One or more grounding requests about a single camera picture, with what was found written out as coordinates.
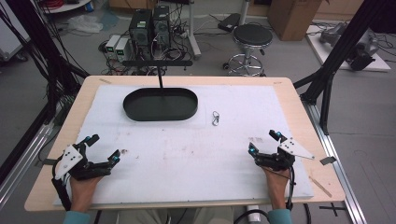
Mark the black round stool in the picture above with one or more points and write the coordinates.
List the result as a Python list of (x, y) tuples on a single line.
[(252, 35)]

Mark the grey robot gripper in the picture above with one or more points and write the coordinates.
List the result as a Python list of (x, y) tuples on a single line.
[(331, 34)]

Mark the clear plastic bag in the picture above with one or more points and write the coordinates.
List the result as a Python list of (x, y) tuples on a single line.
[(84, 24)]

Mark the silver carabiner clip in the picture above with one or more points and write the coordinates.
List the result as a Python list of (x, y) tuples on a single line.
[(215, 119)]

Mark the aluminium rail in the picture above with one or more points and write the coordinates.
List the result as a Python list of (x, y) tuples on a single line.
[(21, 168), (339, 174)]

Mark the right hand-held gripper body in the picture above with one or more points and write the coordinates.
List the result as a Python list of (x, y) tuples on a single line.
[(280, 160)]

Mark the black stand with oval tray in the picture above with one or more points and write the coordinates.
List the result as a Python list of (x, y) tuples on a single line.
[(160, 105)]

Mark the person's left hand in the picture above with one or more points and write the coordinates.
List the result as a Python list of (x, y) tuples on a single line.
[(81, 193)]

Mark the black tape piece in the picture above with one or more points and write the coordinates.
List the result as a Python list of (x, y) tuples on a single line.
[(328, 160)]

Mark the black computer tower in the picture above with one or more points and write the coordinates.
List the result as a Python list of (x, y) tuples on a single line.
[(140, 29), (162, 26)]

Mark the white table leg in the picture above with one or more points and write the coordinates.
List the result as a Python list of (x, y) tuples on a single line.
[(193, 37)]

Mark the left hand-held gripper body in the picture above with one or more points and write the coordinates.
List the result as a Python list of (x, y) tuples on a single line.
[(73, 161)]

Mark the person's right hand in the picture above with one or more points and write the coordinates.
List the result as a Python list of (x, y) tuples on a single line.
[(278, 186)]

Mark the black metal frame strut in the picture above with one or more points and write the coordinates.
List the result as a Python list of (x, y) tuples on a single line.
[(339, 56), (40, 46)]

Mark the person's legs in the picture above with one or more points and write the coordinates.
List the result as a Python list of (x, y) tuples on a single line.
[(174, 216)]

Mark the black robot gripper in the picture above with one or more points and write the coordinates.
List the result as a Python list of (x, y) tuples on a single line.
[(361, 57)]

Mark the thin wooden stick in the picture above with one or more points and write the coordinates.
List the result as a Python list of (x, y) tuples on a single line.
[(320, 186)]

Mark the black flat box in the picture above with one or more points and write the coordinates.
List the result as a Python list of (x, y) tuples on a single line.
[(229, 22)]

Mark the white power supply unit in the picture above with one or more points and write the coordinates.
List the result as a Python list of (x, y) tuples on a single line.
[(112, 43), (122, 49)]

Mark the round white table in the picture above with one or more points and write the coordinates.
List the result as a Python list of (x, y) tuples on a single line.
[(67, 6)]

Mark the white board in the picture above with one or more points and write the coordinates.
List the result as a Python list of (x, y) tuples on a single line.
[(381, 63)]

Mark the brown cardboard box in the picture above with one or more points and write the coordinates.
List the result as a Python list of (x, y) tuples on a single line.
[(292, 18)]

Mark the white power strip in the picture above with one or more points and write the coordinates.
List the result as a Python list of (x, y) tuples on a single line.
[(254, 213)]

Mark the white foam mat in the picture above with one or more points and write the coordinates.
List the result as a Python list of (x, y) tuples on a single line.
[(186, 161)]

